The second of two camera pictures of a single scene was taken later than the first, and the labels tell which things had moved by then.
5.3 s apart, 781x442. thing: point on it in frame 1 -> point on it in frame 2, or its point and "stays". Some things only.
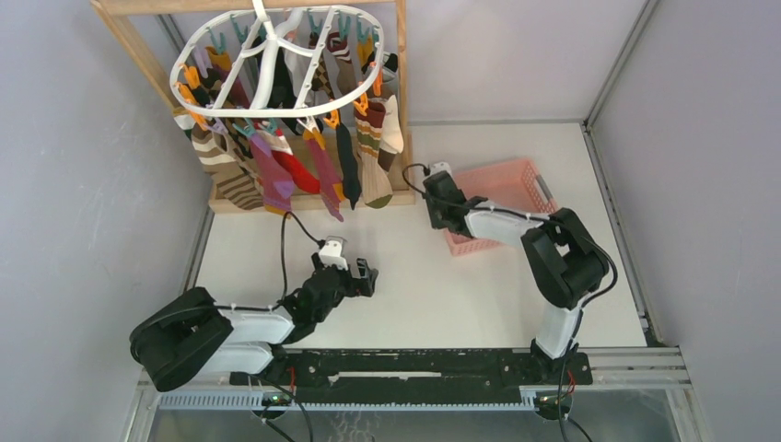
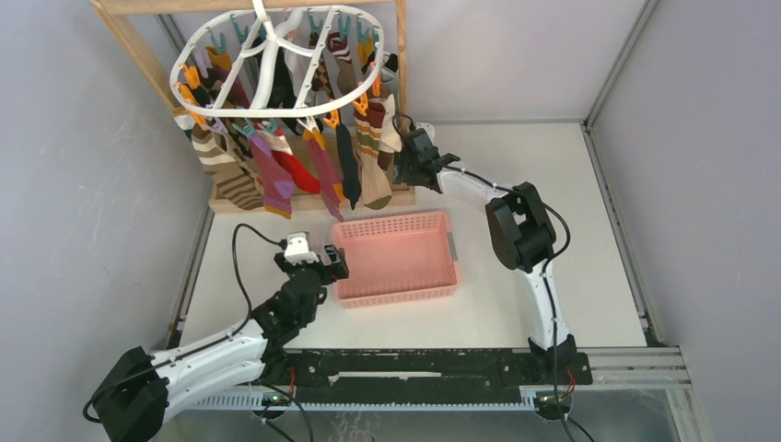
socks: (277, 187) stays
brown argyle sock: (321, 79) stays
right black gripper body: (437, 215) -> (411, 168)
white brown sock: (392, 141) stays
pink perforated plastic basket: (512, 186) -> (395, 256)
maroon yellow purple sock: (332, 190) stays
